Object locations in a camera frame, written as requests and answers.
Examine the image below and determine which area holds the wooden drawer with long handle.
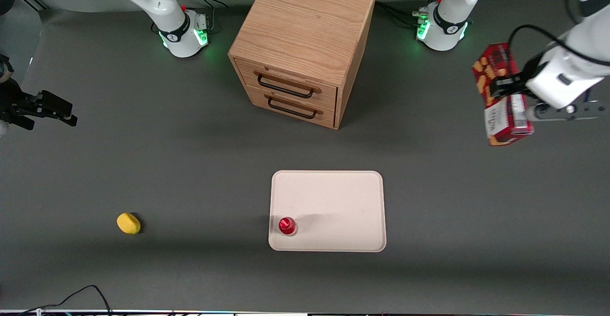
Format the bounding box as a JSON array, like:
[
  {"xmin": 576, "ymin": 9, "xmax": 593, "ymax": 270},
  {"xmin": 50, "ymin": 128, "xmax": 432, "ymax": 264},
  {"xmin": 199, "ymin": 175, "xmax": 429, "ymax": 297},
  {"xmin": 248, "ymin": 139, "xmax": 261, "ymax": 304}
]
[{"xmin": 234, "ymin": 58, "xmax": 338, "ymax": 112}]

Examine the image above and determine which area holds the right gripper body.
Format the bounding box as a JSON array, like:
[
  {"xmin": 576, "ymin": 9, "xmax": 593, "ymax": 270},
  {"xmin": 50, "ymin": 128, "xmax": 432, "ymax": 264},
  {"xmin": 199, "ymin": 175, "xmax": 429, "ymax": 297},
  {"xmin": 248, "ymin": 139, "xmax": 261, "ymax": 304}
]
[{"xmin": 0, "ymin": 55, "xmax": 24, "ymax": 112}]

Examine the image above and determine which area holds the black left arm wrist cable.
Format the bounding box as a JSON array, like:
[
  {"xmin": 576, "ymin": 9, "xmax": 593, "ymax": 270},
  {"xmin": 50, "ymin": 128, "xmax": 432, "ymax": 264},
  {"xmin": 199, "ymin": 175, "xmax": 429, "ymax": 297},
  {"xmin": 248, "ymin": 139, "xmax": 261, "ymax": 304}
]
[{"xmin": 507, "ymin": 0, "xmax": 610, "ymax": 67}]

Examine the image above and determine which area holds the black left arm base cable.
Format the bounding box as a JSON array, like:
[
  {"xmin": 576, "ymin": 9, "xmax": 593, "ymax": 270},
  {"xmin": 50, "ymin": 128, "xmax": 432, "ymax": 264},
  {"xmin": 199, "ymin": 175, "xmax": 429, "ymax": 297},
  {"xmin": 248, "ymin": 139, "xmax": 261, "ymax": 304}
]
[{"xmin": 375, "ymin": 0, "xmax": 446, "ymax": 27}]

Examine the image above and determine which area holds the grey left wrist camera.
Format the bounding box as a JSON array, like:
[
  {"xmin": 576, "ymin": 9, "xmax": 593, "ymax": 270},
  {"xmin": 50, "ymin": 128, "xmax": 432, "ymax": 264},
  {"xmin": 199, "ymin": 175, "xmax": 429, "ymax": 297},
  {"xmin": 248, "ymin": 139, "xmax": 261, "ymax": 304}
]
[{"xmin": 524, "ymin": 102, "xmax": 610, "ymax": 122}]

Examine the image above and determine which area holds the short black drawer handle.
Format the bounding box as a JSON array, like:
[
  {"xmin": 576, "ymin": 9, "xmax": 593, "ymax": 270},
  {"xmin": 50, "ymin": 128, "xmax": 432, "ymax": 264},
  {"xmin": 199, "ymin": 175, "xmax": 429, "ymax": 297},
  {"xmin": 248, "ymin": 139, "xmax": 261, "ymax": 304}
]
[{"xmin": 263, "ymin": 93, "xmax": 324, "ymax": 120}]

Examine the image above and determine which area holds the wooden drawer cabinet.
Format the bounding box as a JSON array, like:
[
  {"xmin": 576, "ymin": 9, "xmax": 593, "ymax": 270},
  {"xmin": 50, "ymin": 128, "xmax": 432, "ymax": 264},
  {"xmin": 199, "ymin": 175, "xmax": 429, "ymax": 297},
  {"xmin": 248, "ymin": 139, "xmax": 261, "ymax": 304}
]
[{"xmin": 228, "ymin": 0, "xmax": 377, "ymax": 130}]

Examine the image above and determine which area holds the beige plastic tray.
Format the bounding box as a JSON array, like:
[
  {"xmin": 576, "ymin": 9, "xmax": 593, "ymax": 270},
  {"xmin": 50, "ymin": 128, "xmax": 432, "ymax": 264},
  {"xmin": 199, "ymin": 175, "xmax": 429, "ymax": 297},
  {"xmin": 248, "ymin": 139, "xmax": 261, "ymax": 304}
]
[{"xmin": 268, "ymin": 170, "xmax": 387, "ymax": 253}]

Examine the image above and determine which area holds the red cookie box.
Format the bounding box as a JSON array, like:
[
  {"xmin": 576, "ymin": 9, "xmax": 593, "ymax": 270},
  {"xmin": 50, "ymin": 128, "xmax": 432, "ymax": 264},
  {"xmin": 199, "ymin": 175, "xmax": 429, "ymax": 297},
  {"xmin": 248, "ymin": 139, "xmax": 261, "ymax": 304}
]
[{"xmin": 472, "ymin": 42, "xmax": 535, "ymax": 147}]

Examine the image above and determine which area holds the small red cup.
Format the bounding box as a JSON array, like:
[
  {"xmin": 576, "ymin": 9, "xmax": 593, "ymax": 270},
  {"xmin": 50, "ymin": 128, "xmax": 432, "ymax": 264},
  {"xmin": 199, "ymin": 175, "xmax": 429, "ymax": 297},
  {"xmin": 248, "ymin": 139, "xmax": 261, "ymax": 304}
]
[{"xmin": 278, "ymin": 216, "xmax": 299, "ymax": 236}]

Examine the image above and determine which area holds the long black drawer handle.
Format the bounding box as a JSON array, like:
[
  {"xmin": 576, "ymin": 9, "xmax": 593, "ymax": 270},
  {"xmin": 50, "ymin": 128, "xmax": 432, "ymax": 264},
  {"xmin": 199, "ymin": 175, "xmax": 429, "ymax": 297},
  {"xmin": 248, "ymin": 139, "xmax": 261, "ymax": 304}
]
[{"xmin": 254, "ymin": 70, "xmax": 322, "ymax": 100}]

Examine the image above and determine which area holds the yellow sponge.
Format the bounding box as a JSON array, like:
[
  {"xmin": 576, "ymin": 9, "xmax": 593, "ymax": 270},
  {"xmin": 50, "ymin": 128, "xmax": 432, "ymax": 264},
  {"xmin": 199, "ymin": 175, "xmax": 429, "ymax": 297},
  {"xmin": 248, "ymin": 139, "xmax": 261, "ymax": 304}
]
[{"xmin": 116, "ymin": 213, "xmax": 142, "ymax": 235}]

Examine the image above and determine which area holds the black cable at table edge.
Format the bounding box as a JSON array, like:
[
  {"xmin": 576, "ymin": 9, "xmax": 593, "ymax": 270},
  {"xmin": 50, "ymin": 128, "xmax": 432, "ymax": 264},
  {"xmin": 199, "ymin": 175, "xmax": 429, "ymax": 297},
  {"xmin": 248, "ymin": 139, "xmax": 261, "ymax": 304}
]
[{"xmin": 18, "ymin": 285, "xmax": 113, "ymax": 316}]

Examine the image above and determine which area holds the wooden drawer with short handle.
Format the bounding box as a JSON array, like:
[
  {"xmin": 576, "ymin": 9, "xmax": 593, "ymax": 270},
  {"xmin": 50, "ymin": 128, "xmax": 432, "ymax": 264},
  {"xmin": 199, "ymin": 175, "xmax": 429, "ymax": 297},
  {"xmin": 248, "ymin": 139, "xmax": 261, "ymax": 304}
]
[{"xmin": 245, "ymin": 85, "xmax": 337, "ymax": 129}]

